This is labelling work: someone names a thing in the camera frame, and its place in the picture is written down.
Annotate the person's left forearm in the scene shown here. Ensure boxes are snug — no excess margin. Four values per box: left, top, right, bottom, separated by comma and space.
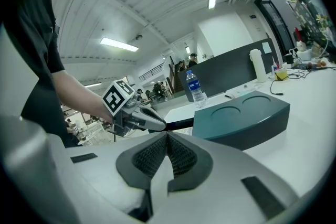
51, 70, 114, 124

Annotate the black stair railing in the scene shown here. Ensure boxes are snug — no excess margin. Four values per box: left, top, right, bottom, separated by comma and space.
138, 62, 165, 81

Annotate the dark green container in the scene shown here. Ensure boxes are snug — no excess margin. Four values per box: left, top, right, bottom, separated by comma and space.
192, 90, 291, 152

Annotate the black cable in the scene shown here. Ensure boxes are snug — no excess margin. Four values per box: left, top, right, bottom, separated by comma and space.
270, 65, 336, 95

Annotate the pale sticky note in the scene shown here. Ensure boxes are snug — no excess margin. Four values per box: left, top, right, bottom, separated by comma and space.
261, 41, 272, 55

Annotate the yellow plastic cup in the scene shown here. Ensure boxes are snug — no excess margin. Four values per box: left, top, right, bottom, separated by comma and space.
274, 68, 288, 82

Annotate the board with pinned notes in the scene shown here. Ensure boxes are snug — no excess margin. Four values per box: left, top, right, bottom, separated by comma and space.
282, 0, 330, 44

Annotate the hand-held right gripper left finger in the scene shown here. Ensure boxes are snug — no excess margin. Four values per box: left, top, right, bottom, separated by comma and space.
47, 131, 169, 221

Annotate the person's black t-shirt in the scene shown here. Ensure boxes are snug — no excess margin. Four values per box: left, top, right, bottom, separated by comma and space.
2, 0, 81, 148

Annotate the dark desk partition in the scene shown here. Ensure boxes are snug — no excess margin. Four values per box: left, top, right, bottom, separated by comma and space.
178, 38, 280, 99

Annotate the white thermos bottle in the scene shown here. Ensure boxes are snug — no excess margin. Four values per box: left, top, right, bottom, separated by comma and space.
249, 48, 268, 83

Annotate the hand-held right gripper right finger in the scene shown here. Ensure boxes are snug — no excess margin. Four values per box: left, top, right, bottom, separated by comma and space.
146, 131, 300, 224

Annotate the black door frame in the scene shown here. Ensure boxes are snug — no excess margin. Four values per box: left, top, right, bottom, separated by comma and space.
254, 0, 336, 57

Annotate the clear plastic water bottle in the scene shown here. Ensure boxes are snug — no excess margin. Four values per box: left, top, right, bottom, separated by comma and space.
185, 69, 208, 110

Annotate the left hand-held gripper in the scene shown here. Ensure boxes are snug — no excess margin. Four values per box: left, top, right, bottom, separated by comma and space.
101, 79, 167, 137

